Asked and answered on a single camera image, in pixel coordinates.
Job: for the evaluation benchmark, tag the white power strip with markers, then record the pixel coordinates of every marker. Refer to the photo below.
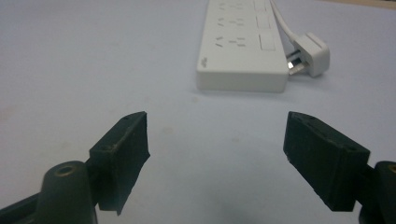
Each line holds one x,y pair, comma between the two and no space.
241,46

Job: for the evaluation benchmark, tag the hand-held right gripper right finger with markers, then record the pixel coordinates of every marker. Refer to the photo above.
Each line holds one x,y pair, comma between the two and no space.
323,161

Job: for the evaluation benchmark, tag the white power plug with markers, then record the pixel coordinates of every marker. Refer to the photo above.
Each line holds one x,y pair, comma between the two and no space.
311,56

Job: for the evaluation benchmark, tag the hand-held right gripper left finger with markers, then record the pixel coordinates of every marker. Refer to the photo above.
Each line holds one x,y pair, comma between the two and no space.
120,157

